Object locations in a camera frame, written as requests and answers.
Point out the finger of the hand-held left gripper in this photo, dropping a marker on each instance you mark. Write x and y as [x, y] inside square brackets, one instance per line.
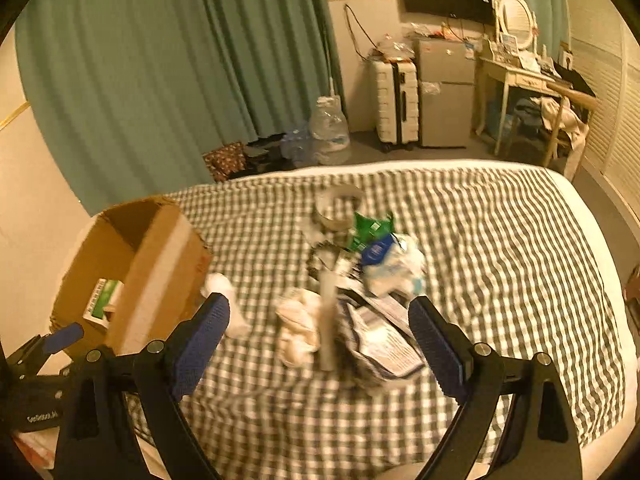
[62, 337]

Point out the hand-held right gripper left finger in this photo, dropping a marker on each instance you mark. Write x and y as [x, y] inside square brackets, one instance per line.
[205, 340]

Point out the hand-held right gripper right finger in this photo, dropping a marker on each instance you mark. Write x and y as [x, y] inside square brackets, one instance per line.
[440, 355]

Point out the printed wrapper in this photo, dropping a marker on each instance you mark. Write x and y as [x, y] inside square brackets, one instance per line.
[385, 350]

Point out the small white tissue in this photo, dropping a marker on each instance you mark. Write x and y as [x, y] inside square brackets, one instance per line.
[220, 285]

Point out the brown cardboard box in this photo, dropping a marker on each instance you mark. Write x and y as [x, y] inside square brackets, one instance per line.
[150, 270]

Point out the large white tissue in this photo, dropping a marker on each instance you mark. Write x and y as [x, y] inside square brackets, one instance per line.
[300, 320]

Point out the blue and white plastic packet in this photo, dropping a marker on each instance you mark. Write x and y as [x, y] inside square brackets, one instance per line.
[395, 265]

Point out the grey cardboard tube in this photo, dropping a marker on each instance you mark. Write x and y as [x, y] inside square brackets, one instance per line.
[329, 330]

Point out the green snack packet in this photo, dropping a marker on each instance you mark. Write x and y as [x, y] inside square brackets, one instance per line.
[367, 227]

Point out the tape roll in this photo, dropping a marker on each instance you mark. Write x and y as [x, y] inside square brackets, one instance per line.
[325, 220]

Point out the green and white carton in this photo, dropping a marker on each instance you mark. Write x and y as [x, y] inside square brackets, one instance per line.
[102, 300]

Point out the grey checkered blanket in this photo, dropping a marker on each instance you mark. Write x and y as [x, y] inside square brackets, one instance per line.
[500, 260]

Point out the white bed mattress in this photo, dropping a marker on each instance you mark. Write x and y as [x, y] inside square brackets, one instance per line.
[550, 465]

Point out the brown patterned bag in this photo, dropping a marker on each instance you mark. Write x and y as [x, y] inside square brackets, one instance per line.
[225, 162]

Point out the dark clothes pile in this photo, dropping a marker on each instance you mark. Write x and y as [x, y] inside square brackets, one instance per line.
[265, 152]

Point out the large clear water bottle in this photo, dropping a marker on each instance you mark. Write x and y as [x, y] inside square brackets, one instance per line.
[327, 130]

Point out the grey mini fridge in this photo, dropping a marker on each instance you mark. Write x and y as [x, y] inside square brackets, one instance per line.
[445, 105]

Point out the beige cloth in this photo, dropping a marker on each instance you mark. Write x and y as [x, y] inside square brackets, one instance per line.
[570, 130]

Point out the blue jeans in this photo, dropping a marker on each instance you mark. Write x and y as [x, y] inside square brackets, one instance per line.
[527, 110]

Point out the white suitcase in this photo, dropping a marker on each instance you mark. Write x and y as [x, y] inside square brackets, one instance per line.
[385, 100]

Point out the wide green curtain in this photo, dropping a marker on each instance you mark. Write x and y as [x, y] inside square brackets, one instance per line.
[150, 60]

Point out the white louvred door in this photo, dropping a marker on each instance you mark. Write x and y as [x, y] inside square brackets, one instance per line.
[615, 125]

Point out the cream dressing table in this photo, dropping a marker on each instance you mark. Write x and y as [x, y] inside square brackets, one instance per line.
[505, 72]

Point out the wooden chair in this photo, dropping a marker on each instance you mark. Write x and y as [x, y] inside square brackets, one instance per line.
[572, 94]

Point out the black bag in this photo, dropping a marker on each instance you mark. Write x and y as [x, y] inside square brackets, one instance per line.
[575, 80]

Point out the clear plastic bags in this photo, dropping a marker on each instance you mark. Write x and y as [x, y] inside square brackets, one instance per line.
[392, 50]

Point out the white oval mirror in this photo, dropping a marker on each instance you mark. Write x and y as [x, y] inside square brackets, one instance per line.
[517, 15]

